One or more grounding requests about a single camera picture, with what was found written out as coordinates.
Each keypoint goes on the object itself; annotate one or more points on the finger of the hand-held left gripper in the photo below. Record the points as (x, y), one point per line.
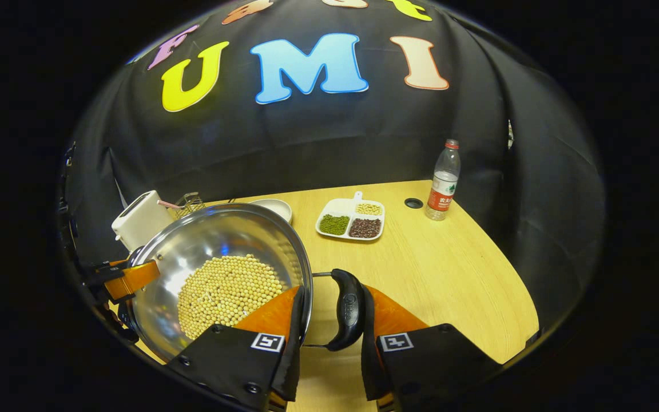
(135, 276)

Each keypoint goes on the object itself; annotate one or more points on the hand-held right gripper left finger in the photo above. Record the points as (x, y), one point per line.
(294, 355)

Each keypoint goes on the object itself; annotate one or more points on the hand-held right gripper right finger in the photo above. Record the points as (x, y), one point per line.
(366, 366)

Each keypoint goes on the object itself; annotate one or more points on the white toaster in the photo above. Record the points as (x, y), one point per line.
(141, 220)

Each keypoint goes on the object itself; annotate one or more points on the pile of soybeans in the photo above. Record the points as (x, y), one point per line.
(226, 292)

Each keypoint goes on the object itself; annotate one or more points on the pile of green beans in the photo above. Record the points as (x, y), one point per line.
(334, 224)

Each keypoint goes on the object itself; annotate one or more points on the pile of dark red beans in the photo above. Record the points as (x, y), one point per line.
(365, 228)

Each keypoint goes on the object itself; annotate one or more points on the white round plate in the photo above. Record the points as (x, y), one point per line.
(275, 207)

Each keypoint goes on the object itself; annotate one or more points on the white divided dish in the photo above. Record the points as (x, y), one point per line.
(338, 207)

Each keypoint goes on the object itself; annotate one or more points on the pile of pale beans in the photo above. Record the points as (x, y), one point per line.
(369, 209)

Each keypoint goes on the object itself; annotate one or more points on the clear water bottle red label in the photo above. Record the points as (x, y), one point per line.
(443, 189)

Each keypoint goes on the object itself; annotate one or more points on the black backdrop cloth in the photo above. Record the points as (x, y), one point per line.
(306, 149)

